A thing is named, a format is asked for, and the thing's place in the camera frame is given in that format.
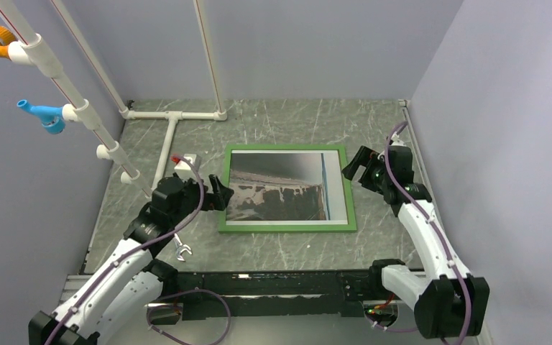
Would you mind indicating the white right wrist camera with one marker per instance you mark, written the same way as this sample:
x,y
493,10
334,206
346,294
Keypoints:
x,y
395,140

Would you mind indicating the light wooden picture frame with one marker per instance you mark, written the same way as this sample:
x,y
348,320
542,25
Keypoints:
x,y
285,228

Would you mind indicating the silver open-end wrench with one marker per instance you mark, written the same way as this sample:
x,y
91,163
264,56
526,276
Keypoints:
x,y
181,249

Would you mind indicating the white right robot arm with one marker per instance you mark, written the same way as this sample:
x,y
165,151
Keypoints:
x,y
448,301

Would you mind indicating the blue pipe fitting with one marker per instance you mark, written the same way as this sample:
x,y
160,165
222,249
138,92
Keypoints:
x,y
50,117

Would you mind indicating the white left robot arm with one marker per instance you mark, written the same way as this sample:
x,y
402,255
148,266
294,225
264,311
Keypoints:
x,y
133,276

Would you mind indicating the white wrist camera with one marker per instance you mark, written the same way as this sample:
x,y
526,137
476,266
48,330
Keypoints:
x,y
395,140
186,165

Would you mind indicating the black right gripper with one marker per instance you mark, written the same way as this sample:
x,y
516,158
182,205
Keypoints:
x,y
369,159

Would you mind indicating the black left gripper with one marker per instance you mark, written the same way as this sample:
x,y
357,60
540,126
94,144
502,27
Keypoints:
x,y
218,199

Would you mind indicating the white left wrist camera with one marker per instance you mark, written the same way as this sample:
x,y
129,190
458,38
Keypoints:
x,y
186,165

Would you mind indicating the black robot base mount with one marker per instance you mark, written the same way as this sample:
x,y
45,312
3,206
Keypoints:
x,y
194,296

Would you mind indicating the white PVC pipe stand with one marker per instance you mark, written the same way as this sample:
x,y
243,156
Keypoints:
x,y
32,49

